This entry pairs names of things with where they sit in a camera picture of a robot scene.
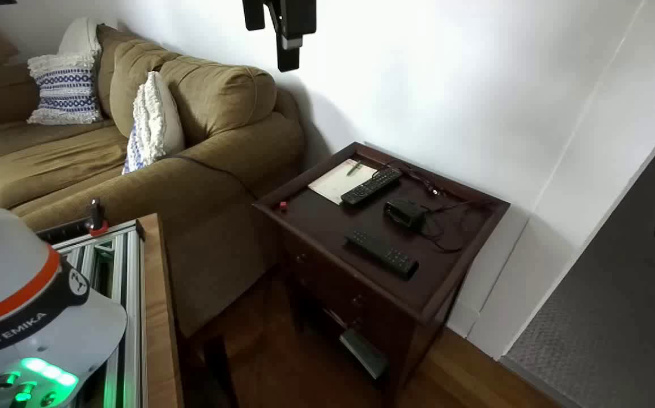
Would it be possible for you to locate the black remote with coloured buttons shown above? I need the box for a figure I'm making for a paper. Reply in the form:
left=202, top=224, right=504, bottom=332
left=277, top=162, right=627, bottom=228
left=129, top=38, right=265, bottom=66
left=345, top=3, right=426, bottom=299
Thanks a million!
left=337, top=166, right=406, bottom=211

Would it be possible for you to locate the plain black remote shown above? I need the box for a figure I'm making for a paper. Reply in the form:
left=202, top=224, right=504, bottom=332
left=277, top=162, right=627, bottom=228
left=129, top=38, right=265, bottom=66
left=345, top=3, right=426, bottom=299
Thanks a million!
left=343, top=230, right=421, bottom=283

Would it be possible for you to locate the white knit pillow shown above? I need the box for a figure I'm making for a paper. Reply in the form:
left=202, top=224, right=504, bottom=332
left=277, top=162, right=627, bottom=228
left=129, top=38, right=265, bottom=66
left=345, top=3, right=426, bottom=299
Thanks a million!
left=120, top=69, right=189, bottom=177

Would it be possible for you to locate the white book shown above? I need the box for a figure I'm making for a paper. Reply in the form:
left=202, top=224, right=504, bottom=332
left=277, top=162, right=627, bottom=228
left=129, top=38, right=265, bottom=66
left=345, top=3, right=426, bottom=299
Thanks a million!
left=307, top=156, right=381, bottom=207

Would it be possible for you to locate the olive brown fabric sofa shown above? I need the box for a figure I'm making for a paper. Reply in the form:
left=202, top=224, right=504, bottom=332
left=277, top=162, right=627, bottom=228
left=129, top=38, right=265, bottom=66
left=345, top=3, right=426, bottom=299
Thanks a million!
left=0, top=8, right=310, bottom=338

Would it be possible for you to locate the plain white pillow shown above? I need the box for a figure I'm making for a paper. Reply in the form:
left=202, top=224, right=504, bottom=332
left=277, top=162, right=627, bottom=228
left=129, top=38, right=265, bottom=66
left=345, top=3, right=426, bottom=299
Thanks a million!
left=57, top=17, right=111, bottom=60

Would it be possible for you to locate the blue white patterned pillow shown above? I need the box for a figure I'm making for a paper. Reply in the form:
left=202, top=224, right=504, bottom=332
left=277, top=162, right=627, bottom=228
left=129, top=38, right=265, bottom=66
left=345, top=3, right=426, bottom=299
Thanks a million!
left=26, top=53, right=106, bottom=128

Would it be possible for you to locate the black alarm clock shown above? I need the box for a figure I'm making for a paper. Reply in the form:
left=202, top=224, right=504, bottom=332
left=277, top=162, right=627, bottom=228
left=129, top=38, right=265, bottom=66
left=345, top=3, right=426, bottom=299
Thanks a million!
left=381, top=195, right=429, bottom=233

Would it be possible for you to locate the dark wooden nightstand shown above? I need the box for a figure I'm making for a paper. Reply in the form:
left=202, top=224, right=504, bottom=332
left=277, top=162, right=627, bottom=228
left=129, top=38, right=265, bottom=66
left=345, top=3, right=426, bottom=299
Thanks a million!
left=250, top=140, right=513, bottom=408

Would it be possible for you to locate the brown wooden board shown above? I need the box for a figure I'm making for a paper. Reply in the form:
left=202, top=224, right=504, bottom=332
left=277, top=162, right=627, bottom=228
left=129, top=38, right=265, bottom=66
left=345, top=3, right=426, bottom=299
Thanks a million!
left=135, top=211, right=185, bottom=408

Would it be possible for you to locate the grey flat device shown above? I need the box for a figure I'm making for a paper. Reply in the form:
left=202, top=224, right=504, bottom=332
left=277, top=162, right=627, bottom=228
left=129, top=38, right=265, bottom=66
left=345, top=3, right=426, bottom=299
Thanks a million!
left=337, top=326, right=393, bottom=383

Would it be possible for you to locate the red handled clamp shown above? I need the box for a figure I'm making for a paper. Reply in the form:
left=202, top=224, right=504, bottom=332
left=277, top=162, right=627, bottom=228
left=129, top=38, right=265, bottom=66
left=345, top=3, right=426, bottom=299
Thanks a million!
left=82, top=195, right=111, bottom=239

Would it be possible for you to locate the aluminium profile frame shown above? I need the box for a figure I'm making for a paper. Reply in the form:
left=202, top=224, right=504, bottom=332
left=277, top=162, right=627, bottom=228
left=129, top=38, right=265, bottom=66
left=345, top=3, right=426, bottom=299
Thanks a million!
left=37, top=219, right=147, bottom=408

